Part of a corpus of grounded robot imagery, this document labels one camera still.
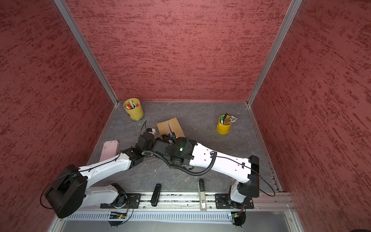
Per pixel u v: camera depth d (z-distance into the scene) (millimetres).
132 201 743
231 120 878
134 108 1033
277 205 744
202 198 725
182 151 417
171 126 867
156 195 777
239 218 710
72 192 406
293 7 711
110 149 903
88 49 880
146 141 641
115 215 728
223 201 740
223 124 969
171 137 597
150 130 804
